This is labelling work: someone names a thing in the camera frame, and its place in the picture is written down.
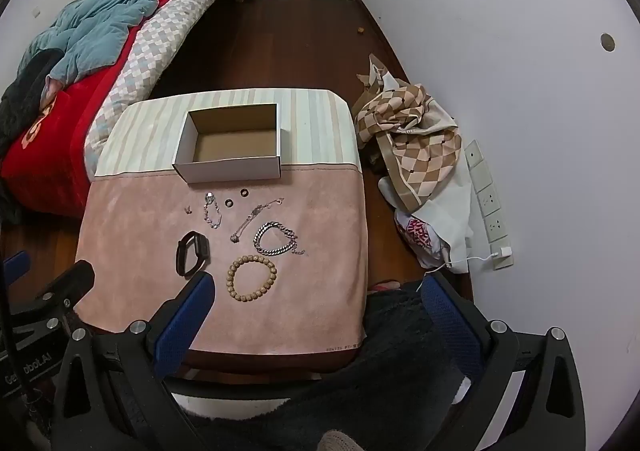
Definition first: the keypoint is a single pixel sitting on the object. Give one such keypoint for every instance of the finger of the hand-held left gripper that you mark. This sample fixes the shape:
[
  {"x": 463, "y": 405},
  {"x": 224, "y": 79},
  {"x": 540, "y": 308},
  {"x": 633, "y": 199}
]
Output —
[
  {"x": 70, "y": 283},
  {"x": 14, "y": 262}
]

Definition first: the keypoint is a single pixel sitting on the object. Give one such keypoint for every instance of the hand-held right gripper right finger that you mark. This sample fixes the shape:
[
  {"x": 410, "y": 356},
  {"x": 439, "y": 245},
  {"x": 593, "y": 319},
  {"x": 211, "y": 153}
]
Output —
[{"x": 450, "y": 318}]

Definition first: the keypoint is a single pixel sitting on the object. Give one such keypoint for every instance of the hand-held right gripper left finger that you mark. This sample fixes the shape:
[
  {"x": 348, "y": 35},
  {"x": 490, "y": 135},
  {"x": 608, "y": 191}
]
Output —
[{"x": 184, "y": 318}]

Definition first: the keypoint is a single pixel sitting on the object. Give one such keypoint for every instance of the black smart band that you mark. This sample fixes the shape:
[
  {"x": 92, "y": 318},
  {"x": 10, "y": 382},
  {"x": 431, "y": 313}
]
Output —
[{"x": 202, "y": 248}]

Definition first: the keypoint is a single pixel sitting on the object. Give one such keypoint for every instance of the cardboard box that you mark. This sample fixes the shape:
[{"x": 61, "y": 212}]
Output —
[{"x": 235, "y": 146}]

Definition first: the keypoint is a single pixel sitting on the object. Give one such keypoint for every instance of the pink slipper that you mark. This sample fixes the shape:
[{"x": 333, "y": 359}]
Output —
[{"x": 382, "y": 287}]

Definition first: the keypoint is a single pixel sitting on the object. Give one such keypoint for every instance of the white charger plug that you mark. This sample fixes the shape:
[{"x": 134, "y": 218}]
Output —
[{"x": 504, "y": 252}]

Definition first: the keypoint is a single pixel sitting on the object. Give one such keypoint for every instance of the red and white printed bag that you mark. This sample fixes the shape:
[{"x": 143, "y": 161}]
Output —
[{"x": 415, "y": 231}]

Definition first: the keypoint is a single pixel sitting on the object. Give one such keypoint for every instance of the dark fleece clothing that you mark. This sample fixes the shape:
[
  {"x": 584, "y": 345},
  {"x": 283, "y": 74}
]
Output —
[{"x": 375, "y": 381}]

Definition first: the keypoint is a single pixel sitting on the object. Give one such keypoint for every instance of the white plastic bag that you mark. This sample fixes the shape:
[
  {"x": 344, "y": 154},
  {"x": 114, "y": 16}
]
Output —
[{"x": 450, "y": 216}]

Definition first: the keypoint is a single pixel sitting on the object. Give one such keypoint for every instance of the bed with red quilt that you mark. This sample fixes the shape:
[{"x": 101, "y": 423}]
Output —
[{"x": 65, "y": 131}]

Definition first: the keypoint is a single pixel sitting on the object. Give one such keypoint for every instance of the pink and striped tablecloth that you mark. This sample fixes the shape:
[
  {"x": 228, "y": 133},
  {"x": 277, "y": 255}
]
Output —
[{"x": 310, "y": 241}]

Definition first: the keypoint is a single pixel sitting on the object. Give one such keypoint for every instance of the dark cloth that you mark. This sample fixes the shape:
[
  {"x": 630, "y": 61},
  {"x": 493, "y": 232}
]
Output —
[{"x": 20, "y": 101}]

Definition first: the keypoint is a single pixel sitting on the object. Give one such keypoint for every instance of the beige knitted cloth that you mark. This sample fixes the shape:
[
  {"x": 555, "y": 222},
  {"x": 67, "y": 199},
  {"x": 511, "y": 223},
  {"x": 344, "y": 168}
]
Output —
[{"x": 337, "y": 442}]

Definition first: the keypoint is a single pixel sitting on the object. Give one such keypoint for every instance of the pink cloth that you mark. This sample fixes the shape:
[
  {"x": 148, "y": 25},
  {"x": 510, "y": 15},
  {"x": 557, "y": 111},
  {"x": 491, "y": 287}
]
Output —
[{"x": 52, "y": 88}]

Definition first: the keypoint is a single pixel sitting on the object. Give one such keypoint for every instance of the brown checkered cloth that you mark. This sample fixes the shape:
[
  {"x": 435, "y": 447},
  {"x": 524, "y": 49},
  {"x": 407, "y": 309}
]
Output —
[{"x": 410, "y": 131}]

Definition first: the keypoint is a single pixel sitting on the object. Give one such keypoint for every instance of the bed with checkered quilt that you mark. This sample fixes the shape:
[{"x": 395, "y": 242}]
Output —
[{"x": 150, "y": 46}]

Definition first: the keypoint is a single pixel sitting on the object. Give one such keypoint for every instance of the teal quilt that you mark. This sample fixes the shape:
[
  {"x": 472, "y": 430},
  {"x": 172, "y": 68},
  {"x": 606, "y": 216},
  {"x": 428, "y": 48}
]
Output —
[{"x": 100, "y": 21}]

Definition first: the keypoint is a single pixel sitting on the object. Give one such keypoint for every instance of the white wall switch plate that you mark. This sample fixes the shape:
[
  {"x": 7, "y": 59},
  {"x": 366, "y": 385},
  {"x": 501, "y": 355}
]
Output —
[{"x": 473, "y": 154}]

